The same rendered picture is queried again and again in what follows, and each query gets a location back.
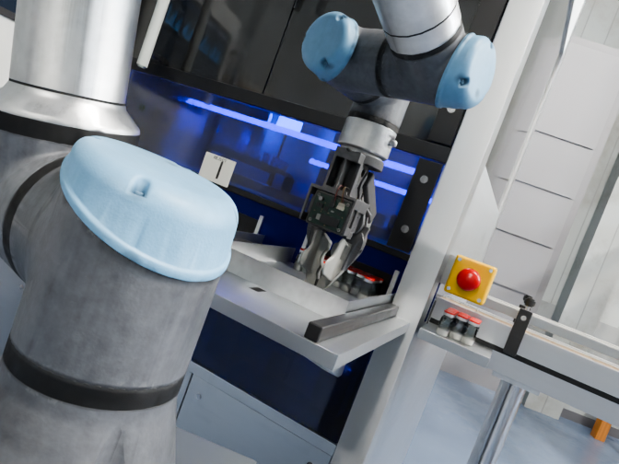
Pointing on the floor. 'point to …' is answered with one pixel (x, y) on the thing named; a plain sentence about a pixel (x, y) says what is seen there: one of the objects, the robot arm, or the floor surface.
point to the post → (440, 231)
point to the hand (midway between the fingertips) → (318, 284)
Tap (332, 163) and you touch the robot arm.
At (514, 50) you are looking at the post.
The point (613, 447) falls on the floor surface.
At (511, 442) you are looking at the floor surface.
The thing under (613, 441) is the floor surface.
